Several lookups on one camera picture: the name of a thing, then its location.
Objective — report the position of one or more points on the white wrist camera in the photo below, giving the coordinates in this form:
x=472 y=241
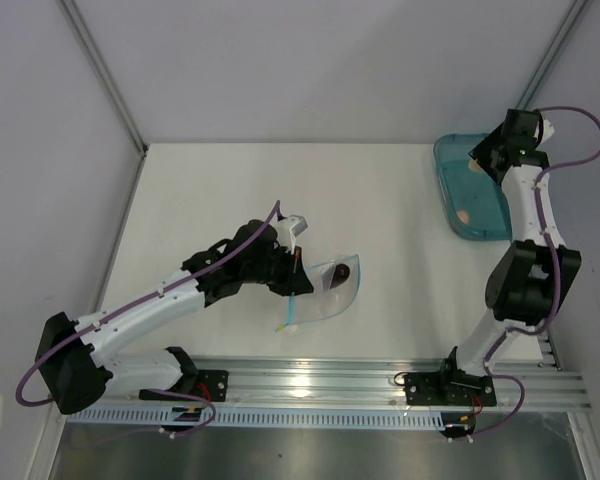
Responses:
x=288 y=229
x=547 y=130

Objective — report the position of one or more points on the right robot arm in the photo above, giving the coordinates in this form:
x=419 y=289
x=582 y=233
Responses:
x=527 y=287

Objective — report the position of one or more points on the white slotted cable duct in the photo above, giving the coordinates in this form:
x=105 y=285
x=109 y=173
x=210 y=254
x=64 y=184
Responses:
x=225 y=416

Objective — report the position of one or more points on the aluminium rail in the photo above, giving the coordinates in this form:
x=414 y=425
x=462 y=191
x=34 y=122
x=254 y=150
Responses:
x=368 y=384

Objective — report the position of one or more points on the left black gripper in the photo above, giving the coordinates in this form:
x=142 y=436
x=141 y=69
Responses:
x=295 y=280

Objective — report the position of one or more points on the teal plastic bin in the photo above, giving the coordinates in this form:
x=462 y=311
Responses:
x=462 y=189

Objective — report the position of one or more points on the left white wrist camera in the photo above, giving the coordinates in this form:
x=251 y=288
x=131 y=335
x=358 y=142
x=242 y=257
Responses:
x=288 y=229

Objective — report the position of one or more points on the purple eggplant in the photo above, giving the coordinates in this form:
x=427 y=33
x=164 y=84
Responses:
x=335 y=276

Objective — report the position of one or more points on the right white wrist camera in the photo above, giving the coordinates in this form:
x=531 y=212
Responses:
x=547 y=130

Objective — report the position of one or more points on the clear zip top bag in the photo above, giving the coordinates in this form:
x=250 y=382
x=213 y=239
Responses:
x=321 y=304

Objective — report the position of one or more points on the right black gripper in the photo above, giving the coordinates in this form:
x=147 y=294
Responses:
x=481 y=149

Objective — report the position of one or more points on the right aluminium frame post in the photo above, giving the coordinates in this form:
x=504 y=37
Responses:
x=551 y=54

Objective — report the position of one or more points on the aluminium frame post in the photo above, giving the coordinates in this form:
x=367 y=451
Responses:
x=92 y=53
x=551 y=54

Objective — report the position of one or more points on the pink egg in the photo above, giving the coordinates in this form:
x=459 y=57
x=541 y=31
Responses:
x=463 y=216

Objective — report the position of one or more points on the cream white egg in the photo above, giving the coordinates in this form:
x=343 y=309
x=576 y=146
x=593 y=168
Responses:
x=474 y=166

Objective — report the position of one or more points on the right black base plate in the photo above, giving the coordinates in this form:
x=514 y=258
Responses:
x=446 y=389

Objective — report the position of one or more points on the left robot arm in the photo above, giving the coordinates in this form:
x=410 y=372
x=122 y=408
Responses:
x=81 y=360

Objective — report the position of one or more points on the left aluminium frame post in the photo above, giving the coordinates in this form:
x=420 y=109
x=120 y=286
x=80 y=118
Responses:
x=92 y=53

